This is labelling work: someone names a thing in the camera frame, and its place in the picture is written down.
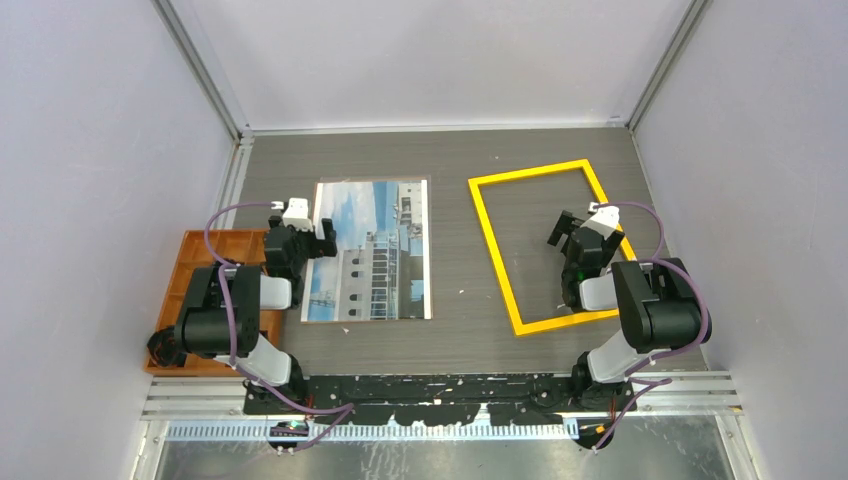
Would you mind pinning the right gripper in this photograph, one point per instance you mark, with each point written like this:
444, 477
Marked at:
566, 225

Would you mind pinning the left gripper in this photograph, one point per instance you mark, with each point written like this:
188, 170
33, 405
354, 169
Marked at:
320, 247

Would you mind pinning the building photo print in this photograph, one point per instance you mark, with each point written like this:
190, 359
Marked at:
382, 269

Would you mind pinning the yellow wooden picture frame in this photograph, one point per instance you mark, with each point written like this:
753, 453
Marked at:
519, 327

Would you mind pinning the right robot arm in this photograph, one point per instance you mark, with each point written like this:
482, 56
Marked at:
657, 308

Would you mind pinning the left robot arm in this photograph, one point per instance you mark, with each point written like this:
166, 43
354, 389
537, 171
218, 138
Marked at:
220, 314

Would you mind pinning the black coil outside tray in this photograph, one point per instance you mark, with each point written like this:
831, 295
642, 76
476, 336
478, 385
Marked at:
163, 350

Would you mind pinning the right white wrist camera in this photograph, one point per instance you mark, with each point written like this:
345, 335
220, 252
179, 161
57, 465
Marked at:
603, 220

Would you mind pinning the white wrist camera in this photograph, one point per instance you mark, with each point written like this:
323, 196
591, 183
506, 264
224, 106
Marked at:
603, 220
296, 215

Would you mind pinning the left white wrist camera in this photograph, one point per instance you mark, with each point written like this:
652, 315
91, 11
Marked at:
296, 215

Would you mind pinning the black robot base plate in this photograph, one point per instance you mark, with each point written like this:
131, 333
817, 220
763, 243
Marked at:
455, 399

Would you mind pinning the aluminium front rail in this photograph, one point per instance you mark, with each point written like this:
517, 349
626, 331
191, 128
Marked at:
209, 409

